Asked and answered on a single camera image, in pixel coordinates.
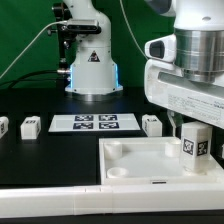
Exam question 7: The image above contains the white cable behind robot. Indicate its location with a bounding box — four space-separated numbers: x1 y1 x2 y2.
119 0 148 60

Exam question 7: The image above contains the white tag sheet base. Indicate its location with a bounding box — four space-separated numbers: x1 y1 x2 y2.
49 114 140 133

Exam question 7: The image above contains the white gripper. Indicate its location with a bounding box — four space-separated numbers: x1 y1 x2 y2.
144 33 224 136

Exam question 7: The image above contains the white square table top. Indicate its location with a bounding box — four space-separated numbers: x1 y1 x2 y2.
99 137 224 185

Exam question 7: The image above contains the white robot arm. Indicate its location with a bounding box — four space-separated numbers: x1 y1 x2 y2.
63 0 224 129

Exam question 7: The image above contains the white L-shaped obstacle fence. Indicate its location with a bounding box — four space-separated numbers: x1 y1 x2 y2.
0 184 224 218

